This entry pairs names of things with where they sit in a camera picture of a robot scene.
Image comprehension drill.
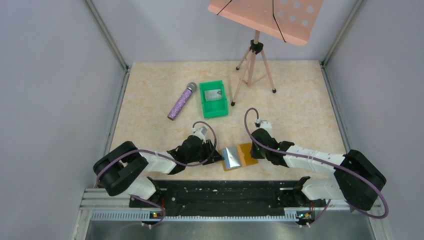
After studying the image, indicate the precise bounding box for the yellow leather card holder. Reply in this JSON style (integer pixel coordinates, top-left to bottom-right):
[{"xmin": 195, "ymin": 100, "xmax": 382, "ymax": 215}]
[{"xmin": 220, "ymin": 143, "xmax": 259, "ymax": 172}]

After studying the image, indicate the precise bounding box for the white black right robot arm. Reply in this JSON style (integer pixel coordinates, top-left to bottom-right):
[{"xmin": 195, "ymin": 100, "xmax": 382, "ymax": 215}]
[{"xmin": 250, "ymin": 128, "xmax": 387, "ymax": 211}]

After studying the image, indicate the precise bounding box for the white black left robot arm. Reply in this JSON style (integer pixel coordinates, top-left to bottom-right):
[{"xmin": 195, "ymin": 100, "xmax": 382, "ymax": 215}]
[{"xmin": 92, "ymin": 135, "xmax": 223, "ymax": 200}]

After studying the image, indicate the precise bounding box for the silver VIP card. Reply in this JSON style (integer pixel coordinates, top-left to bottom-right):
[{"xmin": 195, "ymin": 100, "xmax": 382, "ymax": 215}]
[{"xmin": 204, "ymin": 89, "xmax": 223, "ymax": 102}]

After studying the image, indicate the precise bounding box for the green plastic bin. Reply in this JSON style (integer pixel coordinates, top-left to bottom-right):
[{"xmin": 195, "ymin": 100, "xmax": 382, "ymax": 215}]
[{"xmin": 199, "ymin": 80, "xmax": 229, "ymax": 119}]

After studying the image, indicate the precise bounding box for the purple glitter microphone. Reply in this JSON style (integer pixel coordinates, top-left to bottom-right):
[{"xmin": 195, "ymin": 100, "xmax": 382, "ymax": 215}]
[{"xmin": 167, "ymin": 82, "xmax": 197, "ymax": 121}]

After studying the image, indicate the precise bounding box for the pink music stand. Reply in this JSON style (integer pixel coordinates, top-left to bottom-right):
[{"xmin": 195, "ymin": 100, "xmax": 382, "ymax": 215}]
[{"xmin": 207, "ymin": 0, "xmax": 324, "ymax": 106}]

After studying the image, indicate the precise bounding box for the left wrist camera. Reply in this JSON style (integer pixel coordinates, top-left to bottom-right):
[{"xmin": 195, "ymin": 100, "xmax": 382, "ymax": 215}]
[{"xmin": 193, "ymin": 126, "xmax": 208, "ymax": 139}]

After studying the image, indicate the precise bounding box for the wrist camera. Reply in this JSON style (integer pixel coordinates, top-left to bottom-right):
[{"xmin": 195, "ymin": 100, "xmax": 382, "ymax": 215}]
[
  {"xmin": 193, "ymin": 126, "xmax": 208, "ymax": 139},
  {"xmin": 255, "ymin": 119, "xmax": 272, "ymax": 133}
]

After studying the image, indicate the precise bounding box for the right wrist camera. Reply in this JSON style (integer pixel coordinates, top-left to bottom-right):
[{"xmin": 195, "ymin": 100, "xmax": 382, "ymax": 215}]
[{"xmin": 255, "ymin": 119, "xmax": 272, "ymax": 133}]

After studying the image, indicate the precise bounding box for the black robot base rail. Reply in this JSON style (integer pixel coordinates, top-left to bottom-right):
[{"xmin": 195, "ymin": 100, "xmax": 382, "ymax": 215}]
[{"xmin": 79, "ymin": 178, "xmax": 379, "ymax": 228}]

